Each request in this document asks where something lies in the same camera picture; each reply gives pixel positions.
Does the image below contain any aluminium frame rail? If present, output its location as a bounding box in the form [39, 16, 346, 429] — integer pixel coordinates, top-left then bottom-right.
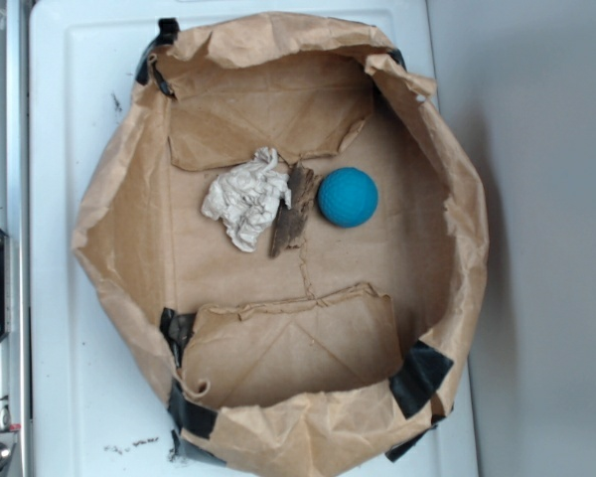
[0, 1, 34, 476]

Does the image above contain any blue dimpled ball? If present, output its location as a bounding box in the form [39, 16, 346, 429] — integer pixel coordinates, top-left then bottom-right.
[317, 167, 378, 229]

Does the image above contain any white paper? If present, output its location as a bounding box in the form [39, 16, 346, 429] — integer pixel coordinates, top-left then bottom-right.
[201, 147, 292, 253]

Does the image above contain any white plastic tray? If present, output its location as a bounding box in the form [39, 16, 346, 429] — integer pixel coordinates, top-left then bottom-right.
[29, 1, 479, 476]

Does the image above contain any brown paper bag tray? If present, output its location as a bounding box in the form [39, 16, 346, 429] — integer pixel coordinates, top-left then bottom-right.
[72, 12, 489, 476]

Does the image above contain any brown wood bark piece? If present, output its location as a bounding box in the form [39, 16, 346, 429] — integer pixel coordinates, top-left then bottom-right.
[270, 162, 322, 258]

